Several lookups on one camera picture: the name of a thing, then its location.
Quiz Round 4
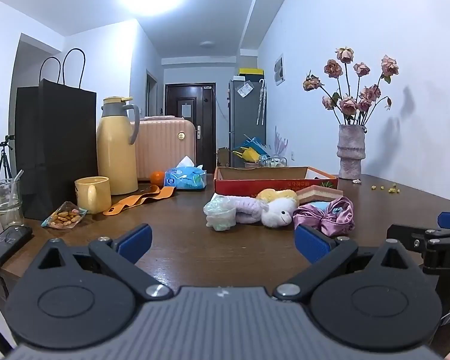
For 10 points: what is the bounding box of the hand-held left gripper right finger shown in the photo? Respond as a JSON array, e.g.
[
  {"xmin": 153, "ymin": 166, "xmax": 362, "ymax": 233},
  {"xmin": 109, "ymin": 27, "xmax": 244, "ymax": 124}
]
[{"xmin": 273, "ymin": 224, "xmax": 422, "ymax": 302}]

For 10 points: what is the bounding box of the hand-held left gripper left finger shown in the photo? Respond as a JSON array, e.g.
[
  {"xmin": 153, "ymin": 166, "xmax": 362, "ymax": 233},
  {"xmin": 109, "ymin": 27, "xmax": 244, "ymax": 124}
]
[{"xmin": 37, "ymin": 223, "xmax": 174, "ymax": 301}]

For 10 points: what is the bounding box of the purple satin scrunchie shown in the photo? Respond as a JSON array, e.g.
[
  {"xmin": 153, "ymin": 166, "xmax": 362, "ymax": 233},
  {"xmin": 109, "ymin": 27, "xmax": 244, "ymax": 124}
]
[{"xmin": 292, "ymin": 197, "xmax": 355, "ymax": 237}]

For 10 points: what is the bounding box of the yellow and white plush toy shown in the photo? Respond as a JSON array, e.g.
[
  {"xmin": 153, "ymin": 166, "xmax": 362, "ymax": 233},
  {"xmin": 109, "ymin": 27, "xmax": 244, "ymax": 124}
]
[{"xmin": 256, "ymin": 188, "xmax": 300, "ymax": 229}]

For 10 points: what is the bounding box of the triangular foam wedge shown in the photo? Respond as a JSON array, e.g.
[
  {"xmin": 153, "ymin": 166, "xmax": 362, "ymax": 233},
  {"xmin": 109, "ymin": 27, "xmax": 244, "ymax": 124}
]
[{"xmin": 297, "ymin": 184, "xmax": 344, "ymax": 207}]

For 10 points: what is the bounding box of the lavender knitted headband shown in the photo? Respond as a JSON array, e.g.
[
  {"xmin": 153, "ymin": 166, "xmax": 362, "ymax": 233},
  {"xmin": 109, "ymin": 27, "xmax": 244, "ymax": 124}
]
[{"xmin": 210, "ymin": 194, "xmax": 274, "ymax": 226}]

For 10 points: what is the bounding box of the red cardboard box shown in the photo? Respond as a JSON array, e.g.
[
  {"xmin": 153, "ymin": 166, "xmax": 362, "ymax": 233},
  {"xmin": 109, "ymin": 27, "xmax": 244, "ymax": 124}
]
[{"xmin": 214, "ymin": 166, "xmax": 339, "ymax": 197}]

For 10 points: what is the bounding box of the iridescent plastic pouch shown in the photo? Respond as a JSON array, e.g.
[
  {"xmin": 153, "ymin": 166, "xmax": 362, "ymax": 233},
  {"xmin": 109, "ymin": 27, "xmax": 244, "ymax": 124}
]
[{"xmin": 203, "ymin": 194, "xmax": 238, "ymax": 231}]

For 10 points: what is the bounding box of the orange elastic band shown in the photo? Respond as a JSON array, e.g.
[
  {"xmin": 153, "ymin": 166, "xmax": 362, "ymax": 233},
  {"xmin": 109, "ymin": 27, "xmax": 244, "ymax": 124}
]
[{"xmin": 103, "ymin": 184, "xmax": 177, "ymax": 216}]

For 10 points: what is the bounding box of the yellow mug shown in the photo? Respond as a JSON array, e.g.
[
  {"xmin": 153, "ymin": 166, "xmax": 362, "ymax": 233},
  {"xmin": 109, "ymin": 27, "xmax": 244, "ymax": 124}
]
[{"xmin": 74, "ymin": 176, "xmax": 112, "ymax": 214}]

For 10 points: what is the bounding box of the clear snack packet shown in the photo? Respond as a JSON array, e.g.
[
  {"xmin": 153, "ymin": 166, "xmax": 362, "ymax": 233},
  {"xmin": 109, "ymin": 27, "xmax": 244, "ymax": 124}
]
[{"xmin": 41, "ymin": 201, "xmax": 88, "ymax": 230}]

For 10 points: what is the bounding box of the blue tissue pack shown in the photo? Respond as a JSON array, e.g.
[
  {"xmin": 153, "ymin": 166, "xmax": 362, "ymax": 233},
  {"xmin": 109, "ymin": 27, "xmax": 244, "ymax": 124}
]
[{"xmin": 164, "ymin": 155, "xmax": 208, "ymax": 191}]

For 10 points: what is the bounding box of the yellow thermos jug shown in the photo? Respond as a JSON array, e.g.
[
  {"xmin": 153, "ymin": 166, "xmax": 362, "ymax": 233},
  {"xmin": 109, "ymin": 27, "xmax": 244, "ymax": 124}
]
[{"xmin": 96, "ymin": 96, "xmax": 140, "ymax": 196}]

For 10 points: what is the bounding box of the pink ribbed suitcase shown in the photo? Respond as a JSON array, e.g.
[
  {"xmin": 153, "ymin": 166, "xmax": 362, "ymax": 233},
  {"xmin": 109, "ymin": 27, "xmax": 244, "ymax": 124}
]
[{"xmin": 129, "ymin": 116, "xmax": 197, "ymax": 182}]

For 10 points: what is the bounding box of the grey ceramic vase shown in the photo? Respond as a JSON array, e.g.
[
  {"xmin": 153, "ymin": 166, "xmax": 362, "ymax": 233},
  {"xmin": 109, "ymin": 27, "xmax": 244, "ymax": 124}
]
[{"xmin": 336, "ymin": 124, "xmax": 367, "ymax": 180}]

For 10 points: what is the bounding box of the black paper bag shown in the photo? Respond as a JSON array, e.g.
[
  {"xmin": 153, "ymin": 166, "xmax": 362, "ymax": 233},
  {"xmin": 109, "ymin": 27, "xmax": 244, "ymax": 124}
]
[{"xmin": 14, "ymin": 48, "xmax": 98, "ymax": 221}]

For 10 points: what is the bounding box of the white plastic stirrer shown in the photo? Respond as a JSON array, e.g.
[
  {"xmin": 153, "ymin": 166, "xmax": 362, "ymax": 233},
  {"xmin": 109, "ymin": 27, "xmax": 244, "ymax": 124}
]
[{"xmin": 7, "ymin": 169, "xmax": 24, "ymax": 211}]

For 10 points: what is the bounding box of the black smartphone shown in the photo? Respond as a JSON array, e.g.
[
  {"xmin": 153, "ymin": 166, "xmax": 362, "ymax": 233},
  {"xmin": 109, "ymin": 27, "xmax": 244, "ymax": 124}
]
[{"xmin": 0, "ymin": 225, "xmax": 34, "ymax": 269}]

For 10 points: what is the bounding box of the clear drinking glass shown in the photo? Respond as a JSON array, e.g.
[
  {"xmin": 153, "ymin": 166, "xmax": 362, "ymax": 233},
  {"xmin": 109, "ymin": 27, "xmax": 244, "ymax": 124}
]
[{"xmin": 0, "ymin": 178, "xmax": 25, "ymax": 229}]

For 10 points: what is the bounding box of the grey refrigerator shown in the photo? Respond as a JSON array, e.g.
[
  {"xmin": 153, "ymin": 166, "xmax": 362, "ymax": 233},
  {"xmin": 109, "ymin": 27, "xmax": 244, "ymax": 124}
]
[{"xmin": 229, "ymin": 79, "xmax": 267, "ymax": 166}]

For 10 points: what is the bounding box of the bunch of dried pink roses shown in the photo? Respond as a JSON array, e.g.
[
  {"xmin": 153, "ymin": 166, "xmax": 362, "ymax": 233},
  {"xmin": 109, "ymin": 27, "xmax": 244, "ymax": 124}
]
[{"xmin": 303, "ymin": 47, "xmax": 400, "ymax": 126}]

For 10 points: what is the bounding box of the white folded umbrella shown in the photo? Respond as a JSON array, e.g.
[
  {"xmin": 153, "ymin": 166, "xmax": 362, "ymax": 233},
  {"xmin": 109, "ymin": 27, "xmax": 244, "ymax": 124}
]
[{"xmin": 256, "ymin": 79, "xmax": 267, "ymax": 126}]

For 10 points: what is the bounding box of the dark brown door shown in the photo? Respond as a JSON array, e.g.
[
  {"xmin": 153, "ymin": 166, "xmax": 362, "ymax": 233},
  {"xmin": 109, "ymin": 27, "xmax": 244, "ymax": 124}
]
[{"xmin": 165, "ymin": 83, "xmax": 215, "ymax": 173}]

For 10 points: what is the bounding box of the black tripod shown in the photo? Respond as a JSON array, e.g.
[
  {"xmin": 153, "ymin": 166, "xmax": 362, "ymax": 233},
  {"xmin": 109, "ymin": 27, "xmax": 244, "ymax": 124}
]
[{"xmin": 0, "ymin": 135, "xmax": 16, "ymax": 181}]

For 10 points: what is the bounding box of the yellow box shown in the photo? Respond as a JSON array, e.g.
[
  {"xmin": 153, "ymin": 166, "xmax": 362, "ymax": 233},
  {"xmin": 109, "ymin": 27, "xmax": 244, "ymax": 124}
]
[{"xmin": 239, "ymin": 68, "xmax": 265, "ymax": 81}]

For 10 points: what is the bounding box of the wire basket with bottles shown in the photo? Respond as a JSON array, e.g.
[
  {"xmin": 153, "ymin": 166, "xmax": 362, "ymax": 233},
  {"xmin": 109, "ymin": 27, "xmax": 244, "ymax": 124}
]
[{"xmin": 260, "ymin": 154, "xmax": 287, "ymax": 167}]

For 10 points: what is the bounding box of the purple flower wall sticker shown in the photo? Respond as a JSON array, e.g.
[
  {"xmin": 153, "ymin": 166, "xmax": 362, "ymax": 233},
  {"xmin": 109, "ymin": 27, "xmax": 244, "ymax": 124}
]
[{"xmin": 274, "ymin": 125, "xmax": 289, "ymax": 156}]

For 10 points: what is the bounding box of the wall poster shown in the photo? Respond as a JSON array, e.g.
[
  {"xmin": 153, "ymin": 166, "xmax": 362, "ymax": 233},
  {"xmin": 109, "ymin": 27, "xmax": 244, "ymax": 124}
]
[{"xmin": 274, "ymin": 54, "xmax": 285, "ymax": 84}]

